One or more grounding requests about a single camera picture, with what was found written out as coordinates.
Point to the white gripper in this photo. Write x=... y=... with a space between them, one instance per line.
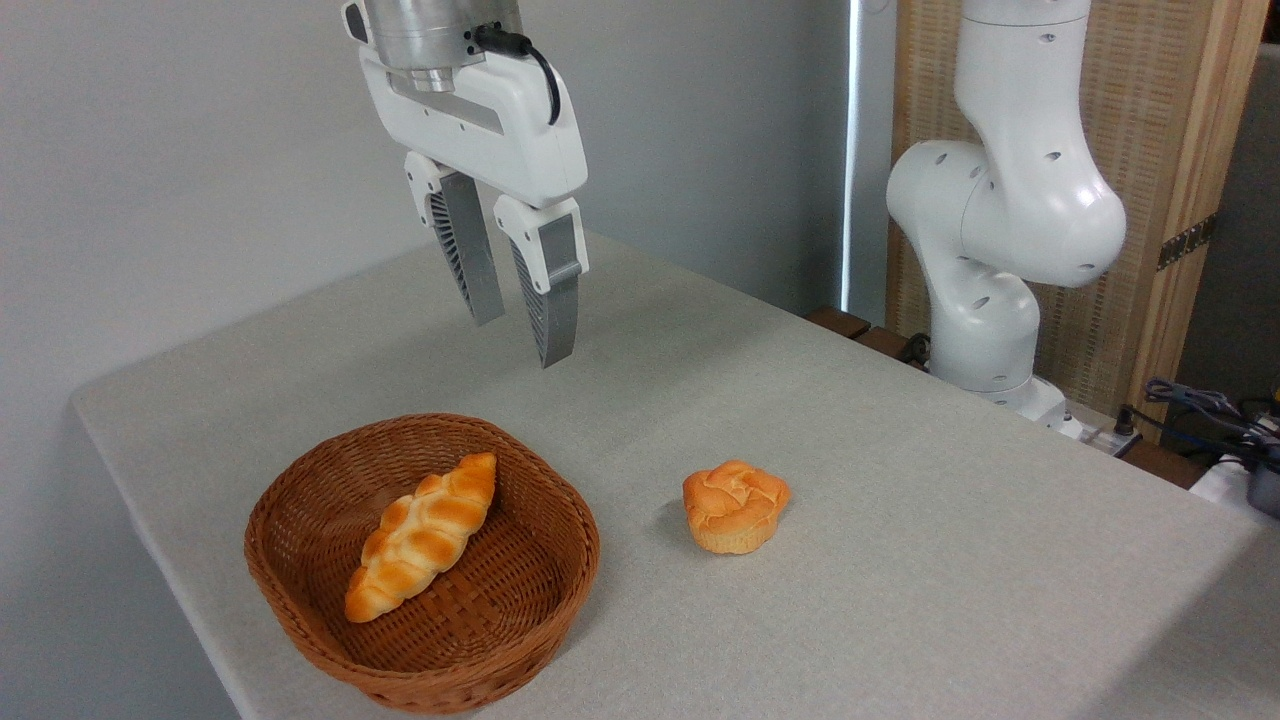
x=480 y=125

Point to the round knotted bread bun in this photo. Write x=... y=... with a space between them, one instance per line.
x=735 y=505

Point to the black plug at robot base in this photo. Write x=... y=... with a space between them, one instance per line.
x=1125 y=422

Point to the long braided bread loaf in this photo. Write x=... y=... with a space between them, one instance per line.
x=425 y=535

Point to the brown woven wicker basket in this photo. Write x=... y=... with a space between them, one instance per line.
x=320 y=480

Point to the grey tablecloth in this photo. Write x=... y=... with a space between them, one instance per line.
x=900 y=600

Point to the metal hinge on screen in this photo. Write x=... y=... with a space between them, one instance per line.
x=1186 y=242

